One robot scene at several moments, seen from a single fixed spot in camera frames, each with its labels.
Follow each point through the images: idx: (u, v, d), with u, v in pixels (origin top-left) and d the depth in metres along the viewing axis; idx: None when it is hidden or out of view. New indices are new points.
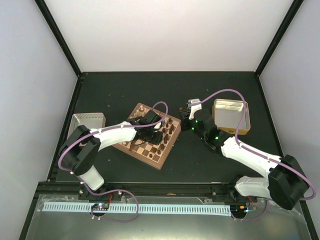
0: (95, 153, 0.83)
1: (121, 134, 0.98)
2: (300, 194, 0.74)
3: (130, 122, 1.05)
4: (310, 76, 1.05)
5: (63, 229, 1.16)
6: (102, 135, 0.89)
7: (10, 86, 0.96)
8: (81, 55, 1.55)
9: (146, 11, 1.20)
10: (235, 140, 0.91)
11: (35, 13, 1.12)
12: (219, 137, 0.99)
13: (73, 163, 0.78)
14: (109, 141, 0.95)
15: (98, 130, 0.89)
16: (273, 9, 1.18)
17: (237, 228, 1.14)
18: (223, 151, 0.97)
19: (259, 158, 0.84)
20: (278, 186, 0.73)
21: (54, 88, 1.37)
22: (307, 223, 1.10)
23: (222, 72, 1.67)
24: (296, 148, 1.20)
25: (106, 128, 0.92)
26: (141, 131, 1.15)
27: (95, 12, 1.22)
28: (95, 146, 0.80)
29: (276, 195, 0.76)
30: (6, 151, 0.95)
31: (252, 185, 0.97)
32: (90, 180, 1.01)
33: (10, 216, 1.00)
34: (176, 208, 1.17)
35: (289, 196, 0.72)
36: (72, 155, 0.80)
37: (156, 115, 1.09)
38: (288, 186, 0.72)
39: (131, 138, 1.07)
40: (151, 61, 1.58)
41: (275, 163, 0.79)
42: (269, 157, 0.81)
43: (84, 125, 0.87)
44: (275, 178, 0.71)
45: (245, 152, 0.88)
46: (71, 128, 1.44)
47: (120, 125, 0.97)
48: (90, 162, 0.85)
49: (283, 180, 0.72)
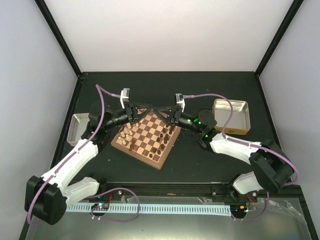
0: (60, 197, 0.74)
1: (80, 159, 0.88)
2: (286, 178, 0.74)
3: (85, 137, 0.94)
4: (311, 75, 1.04)
5: (64, 229, 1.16)
6: (58, 177, 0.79)
7: (10, 86, 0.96)
8: (82, 55, 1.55)
9: (146, 11, 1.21)
10: (222, 133, 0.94)
11: (35, 14, 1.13)
12: (209, 135, 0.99)
13: (44, 215, 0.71)
14: (70, 174, 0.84)
15: (52, 174, 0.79)
16: (272, 9, 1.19)
17: (237, 228, 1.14)
18: (212, 147, 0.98)
19: (242, 145, 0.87)
20: (260, 170, 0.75)
21: (54, 87, 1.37)
22: (307, 224, 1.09)
23: (223, 72, 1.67)
24: (296, 148, 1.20)
25: (59, 166, 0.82)
26: (102, 137, 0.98)
27: (95, 12, 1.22)
28: (54, 193, 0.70)
29: (261, 180, 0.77)
30: (5, 151, 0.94)
31: (245, 180, 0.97)
32: (82, 196, 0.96)
33: (11, 217, 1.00)
34: (176, 208, 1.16)
35: (273, 179, 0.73)
36: (39, 207, 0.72)
37: (98, 115, 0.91)
38: (270, 169, 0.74)
39: (96, 151, 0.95)
40: (151, 60, 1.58)
41: (257, 148, 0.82)
42: (250, 143, 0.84)
43: (32, 177, 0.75)
44: (256, 161, 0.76)
45: (230, 144, 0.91)
46: (71, 128, 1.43)
47: (74, 150, 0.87)
48: (62, 205, 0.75)
49: (265, 163, 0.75)
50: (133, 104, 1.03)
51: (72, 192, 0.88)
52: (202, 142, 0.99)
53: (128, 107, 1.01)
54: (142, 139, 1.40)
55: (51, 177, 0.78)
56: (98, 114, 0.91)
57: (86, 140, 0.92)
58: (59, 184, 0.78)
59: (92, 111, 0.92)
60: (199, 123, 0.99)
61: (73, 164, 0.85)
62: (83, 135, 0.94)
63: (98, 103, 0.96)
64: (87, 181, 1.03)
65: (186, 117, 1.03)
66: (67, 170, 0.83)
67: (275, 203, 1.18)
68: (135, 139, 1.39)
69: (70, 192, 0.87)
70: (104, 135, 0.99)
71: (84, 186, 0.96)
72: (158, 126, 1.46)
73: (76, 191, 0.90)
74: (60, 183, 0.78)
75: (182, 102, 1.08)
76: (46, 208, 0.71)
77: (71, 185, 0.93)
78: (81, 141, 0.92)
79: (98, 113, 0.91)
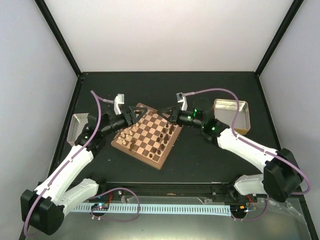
0: (56, 209, 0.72)
1: (74, 168, 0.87)
2: (294, 188, 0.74)
3: (78, 143, 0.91)
4: (311, 74, 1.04)
5: (64, 229, 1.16)
6: (52, 189, 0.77)
7: (10, 86, 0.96)
8: (82, 55, 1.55)
9: (146, 11, 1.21)
10: (232, 131, 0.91)
11: (35, 14, 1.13)
12: (216, 128, 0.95)
13: (41, 227, 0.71)
14: (65, 185, 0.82)
15: (46, 187, 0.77)
16: (272, 9, 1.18)
17: (237, 228, 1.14)
18: (219, 142, 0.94)
19: (256, 150, 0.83)
20: (272, 180, 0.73)
21: (54, 87, 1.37)
22: (307, 224, 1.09)
23: (223, 72, 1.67)
24: (296, 148, 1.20)
25: (52, 178, 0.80)
26: (98, 142, 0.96)
27: (95, 12, 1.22)
28: (49, 207, 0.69)
29: (270, 189, 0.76)
30: (5, 151, 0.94)
31: (248, 182, 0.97)
32: (81, 200, 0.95)
33: (11, 217, 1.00)
34: (176, 208, 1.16)
35: (283, 190, 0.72)
36: (36, 220, 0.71)
37: (96, 116, 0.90)
38: (282, 179, 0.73)
39: (91, 158, 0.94)
40: (151, 60, 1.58)
41: (272, 156, 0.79)
42: (265, 150, 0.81)
43: (26, 191, 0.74)
44: (271, 171, 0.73)
45: (240, 143, 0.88)
46: (71, 129, 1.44)
47: (68, 160, 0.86)
48: (59, 215, 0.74)
49: (278, 173, 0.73)
50: (131, 109, 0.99)
51: (70, 199, 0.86)
52: (208, 135, 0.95)
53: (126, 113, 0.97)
54: (142, 139, 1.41)
55: (44, 190, 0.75)
56: (96, 115, 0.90)
57: (80, 146, 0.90)
58: (54, 196, 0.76)
59: (91, 113, 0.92)
60: (196, 113, 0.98)
61: (67, 174, 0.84)
62: (77, 140, 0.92)
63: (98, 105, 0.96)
64: (85, 184, 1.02)
65: (187, 114, 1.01)
66: (60, 182, 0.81)
67: (275, 202, 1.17)
68: (135, 139, 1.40)
69: (67, 199, 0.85)
70: (99, 140, 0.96)
71: (82, 190, 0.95)
72: (158, 126, 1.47)
73: (74, 197, 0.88)
74: (54, 196, 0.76)
75: (184, 100, 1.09)
76: (42, 221, 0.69)
77: (70, 191, 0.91)
78: (74, 150, 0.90)
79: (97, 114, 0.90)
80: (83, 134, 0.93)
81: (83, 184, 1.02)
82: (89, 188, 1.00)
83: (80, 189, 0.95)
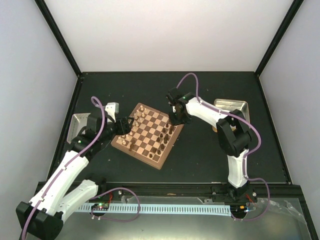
0: (54, 219, 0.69)
1: (70, 177, 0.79)
2: (243, 144, 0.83)
3: (72, 148, 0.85)
4: (311, 73, 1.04)
5: (64, 229, 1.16)
6: (46, 201, 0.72)
7: (11, 85, 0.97)
8: (82, 56, 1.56)
9: (145, 11, 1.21)
10: (197, 98, 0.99)
11: (35, 14, 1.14)
12: (186, 97, 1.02)
13: (41, 235, 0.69)
14: (61, 195, 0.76)
15: (40, 198, 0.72)
16: (272, 9, 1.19)
17: (237, 228, 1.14)
18: (187, 109, 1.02)
19: (213, 111, 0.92)
20: (223, 134, 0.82)
21: (54, 86, 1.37)
22: (307, 224, 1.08)
23: (223, 72, 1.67)
24: (297, 147, 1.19)
25: (47, 188, 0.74)
26: (93, 146, 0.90)
27: (95, 12, 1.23)
28: (45, 219, 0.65)
29: (223, 143, 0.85)
30: (5, 151, 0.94)
31: (231, 165, 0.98)
32: (82, 202, 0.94)
33: (11, 217, 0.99)
34: (176, 208, 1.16)
35: (232, 144, 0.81)
36: (34, 229, 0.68)
37: (98, 117, 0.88)
38: (231, 135, 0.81)
39: (86, 162, 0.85)
40: (151, 60, 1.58)
41: (225, 114, 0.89)
42: (220, 110, 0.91)
43: (21, 202, 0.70)
44: (221, 126, 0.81)
45: (203, 107, 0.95)
46: (71, 129, 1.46)
47: (61, 168, 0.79)
48: (58, 224, 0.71)
49: (228, 129, 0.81)
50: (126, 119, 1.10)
51: (69, 204, 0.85)
52: (178, 104, 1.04)
53: (121, 123, 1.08)
54: (142, 140, 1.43)
55: (38, 202, 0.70)
56: (98, 117, 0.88)
57: (75, 153, 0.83)
58: (49, 208, 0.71)
59: (92, 115, 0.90)
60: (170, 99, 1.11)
61: (61, 184, 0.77)
62: (71, 145, 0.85)
63: (99, 110, 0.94)
64: (85, 186, 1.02)
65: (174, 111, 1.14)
66: (55, 192, 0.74)
67: (275, 203, 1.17)
68: (135, 139, 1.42)
69: (66, 205, 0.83)
70: (95, 144, 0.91)
71: (81, 194, 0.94)
72: (158, 126, 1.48)
73: (73, 202, 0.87)
74: (49, 208, 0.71)
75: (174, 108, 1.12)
76: (40, 231, 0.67)
77: (70, 195, 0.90)
78: (68, 157, 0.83)
79: (98, 116, 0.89)
80: (79, 137, 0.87)
81: (82, 186, 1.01)
82: (89, 189, 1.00)
83: (79, 193, 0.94)
